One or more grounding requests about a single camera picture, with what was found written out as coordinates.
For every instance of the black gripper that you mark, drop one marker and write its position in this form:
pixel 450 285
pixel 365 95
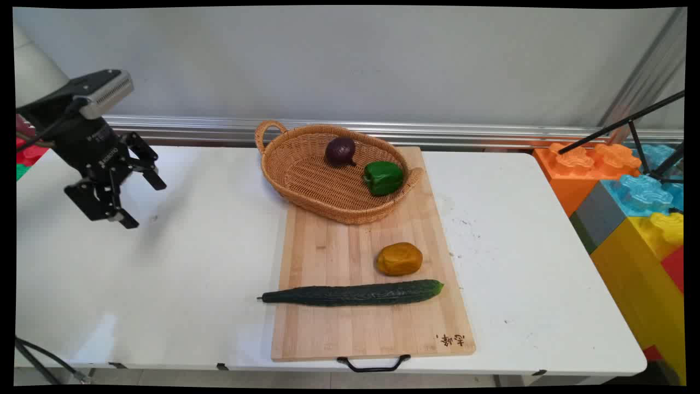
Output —
pixel 90 145

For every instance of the yellow-brown bread roll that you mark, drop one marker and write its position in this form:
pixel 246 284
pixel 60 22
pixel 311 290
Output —
pixel 399 259

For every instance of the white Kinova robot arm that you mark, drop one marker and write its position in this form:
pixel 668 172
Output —
pixel 34 71

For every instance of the red foam building block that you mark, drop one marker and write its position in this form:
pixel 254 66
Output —
pixel 30 154
pixel 674 268

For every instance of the green foam building block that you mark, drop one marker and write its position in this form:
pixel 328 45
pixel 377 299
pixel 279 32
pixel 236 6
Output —
pixel 21 171

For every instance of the woven wicker basket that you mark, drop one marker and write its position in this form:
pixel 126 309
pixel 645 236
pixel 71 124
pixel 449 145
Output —
pixel 314 186

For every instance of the purple onion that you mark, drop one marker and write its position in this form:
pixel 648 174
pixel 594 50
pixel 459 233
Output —
pixel 340 151

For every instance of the dark green cucumber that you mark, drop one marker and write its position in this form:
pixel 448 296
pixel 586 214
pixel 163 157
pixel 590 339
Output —
pixel 350 294

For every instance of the green bell pepper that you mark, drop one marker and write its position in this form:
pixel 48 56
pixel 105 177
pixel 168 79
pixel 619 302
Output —
pixel 383 178

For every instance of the wooden cutting board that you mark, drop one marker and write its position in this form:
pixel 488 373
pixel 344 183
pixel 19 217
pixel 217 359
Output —
pixel 339 328

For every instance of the orange foam building block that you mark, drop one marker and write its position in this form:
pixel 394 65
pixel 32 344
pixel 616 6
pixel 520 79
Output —
pixel 569 183

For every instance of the grey foam building block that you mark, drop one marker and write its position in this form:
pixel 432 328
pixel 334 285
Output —
pixel 599 216

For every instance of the black tripod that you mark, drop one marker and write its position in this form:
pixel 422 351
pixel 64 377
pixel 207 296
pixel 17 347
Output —
pixel 637 137

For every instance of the blue foam building block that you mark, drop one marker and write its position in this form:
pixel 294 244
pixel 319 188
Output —
pixel 656 156
pixel 640 194

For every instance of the silver metal wall rail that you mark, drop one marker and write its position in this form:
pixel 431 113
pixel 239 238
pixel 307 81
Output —
pixel 191 129

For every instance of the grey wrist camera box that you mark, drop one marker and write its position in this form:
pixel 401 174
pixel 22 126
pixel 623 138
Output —
pixel 109 94

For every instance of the diagonal aluminium frame post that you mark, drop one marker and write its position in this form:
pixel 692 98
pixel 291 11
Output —
pixel 645 71

